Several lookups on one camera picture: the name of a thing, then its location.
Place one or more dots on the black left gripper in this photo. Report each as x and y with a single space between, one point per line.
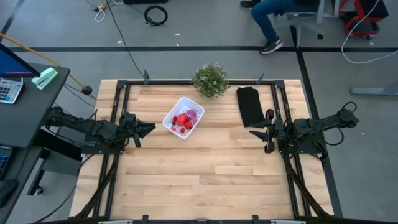
130 126

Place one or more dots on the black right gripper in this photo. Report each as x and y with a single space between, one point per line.
276 130

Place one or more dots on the small red toy fruit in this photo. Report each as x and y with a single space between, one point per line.
174 120

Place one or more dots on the large red toy fruit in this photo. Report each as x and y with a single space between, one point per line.
182 119

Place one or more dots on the white perforated plastic basket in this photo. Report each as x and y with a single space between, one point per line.
183 104

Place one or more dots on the purple striped toy onion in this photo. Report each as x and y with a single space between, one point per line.
191 114

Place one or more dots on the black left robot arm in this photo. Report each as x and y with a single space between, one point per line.
93 129

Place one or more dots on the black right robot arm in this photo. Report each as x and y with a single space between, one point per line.
304 130

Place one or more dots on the black folded cloth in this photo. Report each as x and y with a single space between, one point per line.
248 105

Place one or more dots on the green potted plant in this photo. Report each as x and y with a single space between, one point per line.
211 81

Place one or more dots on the person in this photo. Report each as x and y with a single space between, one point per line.
264 18

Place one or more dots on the mint green stapler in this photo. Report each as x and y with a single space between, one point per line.
45 77

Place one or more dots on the grey desk foot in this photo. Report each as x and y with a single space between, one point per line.
373 91

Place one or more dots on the white office chair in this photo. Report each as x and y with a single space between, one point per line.
306 18

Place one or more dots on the black office desk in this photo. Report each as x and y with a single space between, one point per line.
28 118

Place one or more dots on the black floor box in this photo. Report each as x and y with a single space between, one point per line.
143 1

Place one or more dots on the red rolling cart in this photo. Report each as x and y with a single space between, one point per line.
360 32

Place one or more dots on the grey desk calculator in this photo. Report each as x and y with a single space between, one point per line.
9 90

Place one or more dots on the black backlit keyboard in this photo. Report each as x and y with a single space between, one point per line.
3 161

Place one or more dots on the monitor with blue screen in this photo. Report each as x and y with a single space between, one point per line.
12 65

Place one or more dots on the black metal rig frame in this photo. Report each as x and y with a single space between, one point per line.
155 82

